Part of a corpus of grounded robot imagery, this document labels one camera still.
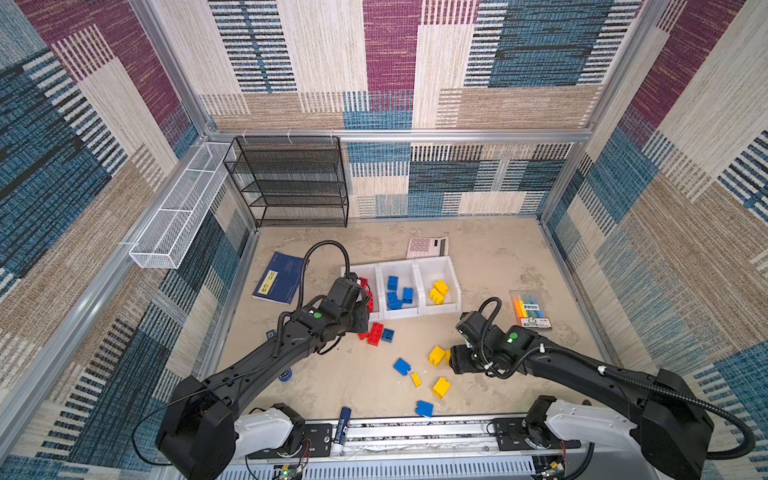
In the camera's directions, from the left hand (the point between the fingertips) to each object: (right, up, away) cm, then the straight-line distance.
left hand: (363, 311), depth 83 cm
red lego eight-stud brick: (+3, -8, +6) cm, 11 cm away
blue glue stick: (-4, -25, -7) cm, 26 cm away
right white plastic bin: (+20, +9, +18) cm, 29 cm away
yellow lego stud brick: (+20, -13, +1) cm, 24 cm away
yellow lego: (+24, +5, +16) cm, 29 cm away
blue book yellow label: (-30, +7, +19) cm, 36 cm away
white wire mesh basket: (-61, +19, +9) cm, 65 cm away
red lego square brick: (-1, -9, +6) cm, 11 cm away
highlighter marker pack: (+50, -2, +11) cm, 52 cm away
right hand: (+27, -15, -2) cm, 31 cm away
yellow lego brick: (+22, +2, +13) cm, 26 cm away
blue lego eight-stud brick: (+8, +1, +12) cm, 15 cm away
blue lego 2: (+16, -24, -4) cm, 30 cm away
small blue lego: (+8, +6, +16) cm, 19 cm away
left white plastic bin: (+1, +9, +15) cm, 18 cm away
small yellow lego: (+14, -18, -2) cm, 23 cm away
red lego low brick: (+1, 0, +13) cm, 13 cm away
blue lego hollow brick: (+6, -8, +6) cm, 12 cm away
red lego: (-1, +6, +17) cm, 18 cm away
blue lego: (+13, +2, +13) cm, 19 cm away
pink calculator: (+18, +18, +28) cm, 38 cm away
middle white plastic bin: (+10, +4, +17) cm, 21 cm away
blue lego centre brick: (+11, -16, +2) cm, 19 cm away
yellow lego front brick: (+21, -19, -3) cm, 28 cm away
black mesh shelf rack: (-28, +42, +27) cm, 57 cm away
